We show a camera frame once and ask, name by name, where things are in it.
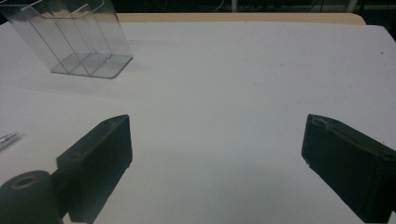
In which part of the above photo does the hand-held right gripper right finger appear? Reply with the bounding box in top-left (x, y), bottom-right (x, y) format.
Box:
top-left (301, 113), bottom-right (396, 224)

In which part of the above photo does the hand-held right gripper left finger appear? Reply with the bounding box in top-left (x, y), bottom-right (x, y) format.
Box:
top-left (50, 114), bottom-right (134, 224)

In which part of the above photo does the small metal pen tip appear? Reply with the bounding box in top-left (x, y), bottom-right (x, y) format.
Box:
top-left (0, 131), bottom-right (21, 151)

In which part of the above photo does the clear acrylic compartment organizer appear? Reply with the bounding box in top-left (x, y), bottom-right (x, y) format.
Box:
top-left (0, 0), bottom-right (134, 79)

